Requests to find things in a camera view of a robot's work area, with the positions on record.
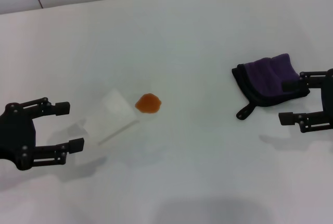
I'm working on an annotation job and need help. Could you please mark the brown water stain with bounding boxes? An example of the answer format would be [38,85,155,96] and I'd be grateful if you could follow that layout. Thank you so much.
[134,93,162,115]

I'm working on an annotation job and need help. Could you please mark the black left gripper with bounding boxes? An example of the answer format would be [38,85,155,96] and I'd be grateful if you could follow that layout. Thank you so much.
[0,97,85,171]

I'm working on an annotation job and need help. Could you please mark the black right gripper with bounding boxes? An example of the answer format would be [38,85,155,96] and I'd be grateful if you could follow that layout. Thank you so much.
[278,68,333,133]

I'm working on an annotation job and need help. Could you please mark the purple rag with black trim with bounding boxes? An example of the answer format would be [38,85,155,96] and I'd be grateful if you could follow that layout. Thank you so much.
[231,53,311,120]

